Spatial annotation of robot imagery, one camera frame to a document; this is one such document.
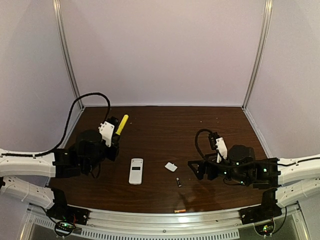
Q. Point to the aluminium frame post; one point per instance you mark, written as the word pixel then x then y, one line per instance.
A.
pixel 265 28
pixel 64 47

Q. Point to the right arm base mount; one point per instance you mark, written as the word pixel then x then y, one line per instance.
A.
pixel 259 213

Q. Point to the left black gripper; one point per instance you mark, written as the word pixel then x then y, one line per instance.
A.
pixel 114 144

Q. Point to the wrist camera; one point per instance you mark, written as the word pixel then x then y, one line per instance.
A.
pixel 217 144
pixel 106 130

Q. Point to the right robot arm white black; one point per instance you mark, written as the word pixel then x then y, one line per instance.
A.
pixel 283 180

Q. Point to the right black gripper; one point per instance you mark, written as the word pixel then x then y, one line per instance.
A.
pixel 207 170

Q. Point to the yellow handled screwdriver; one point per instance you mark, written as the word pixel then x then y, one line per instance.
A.
pixel 122 124

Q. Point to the white battery cover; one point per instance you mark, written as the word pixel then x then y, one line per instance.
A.
pixel 171 167

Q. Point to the front aluminium rail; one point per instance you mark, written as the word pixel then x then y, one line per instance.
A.
pixel 209 225

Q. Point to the white remote control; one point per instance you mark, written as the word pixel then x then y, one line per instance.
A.
pixel 136 171

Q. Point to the right aluminium frame post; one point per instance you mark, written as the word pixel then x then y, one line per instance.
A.
pixel 265 28

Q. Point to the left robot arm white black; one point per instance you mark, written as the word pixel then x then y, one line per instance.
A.
pixel 88 152

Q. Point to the black battery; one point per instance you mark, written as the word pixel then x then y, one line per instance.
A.
pixel 178 182

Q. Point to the left aluminium frame post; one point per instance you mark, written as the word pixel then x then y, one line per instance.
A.
pixel 64 47

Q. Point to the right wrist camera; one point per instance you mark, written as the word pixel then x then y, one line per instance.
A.
pixel 217 144

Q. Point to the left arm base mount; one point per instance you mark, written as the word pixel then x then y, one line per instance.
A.
pixel 70 214

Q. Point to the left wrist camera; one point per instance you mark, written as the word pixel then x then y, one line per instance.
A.
pixel 106 130

